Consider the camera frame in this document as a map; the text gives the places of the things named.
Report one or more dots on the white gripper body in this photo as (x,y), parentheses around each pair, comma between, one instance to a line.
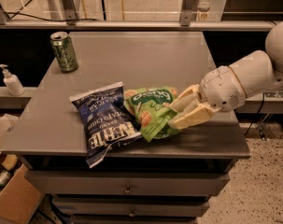
(221,88)

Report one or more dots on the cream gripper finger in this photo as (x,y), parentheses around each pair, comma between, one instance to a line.
(200,114)
(188,100)

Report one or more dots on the green rice chip bag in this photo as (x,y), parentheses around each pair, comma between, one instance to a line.
(151,110)

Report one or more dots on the blue kettle chip bag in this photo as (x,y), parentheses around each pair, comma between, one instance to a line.
(106,121)

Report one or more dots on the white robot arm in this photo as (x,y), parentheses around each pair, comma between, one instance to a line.
(261,70)

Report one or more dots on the grey drawer cabinet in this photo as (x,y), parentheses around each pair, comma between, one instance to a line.
(172,179)

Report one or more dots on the top drawer knob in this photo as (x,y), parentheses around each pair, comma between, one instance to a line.
(128,190)

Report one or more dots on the drawer knob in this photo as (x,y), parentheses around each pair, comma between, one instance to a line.
(128,190)
(132,213)

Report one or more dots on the green soda can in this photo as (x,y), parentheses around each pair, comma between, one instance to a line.
(64,52)

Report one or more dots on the white pump bottle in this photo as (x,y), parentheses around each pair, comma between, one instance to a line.
(11,81)

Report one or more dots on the cardboard box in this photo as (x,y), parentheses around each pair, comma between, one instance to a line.
(18,199)

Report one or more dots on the metal railing frame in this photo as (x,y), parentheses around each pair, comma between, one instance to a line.
(188,15)

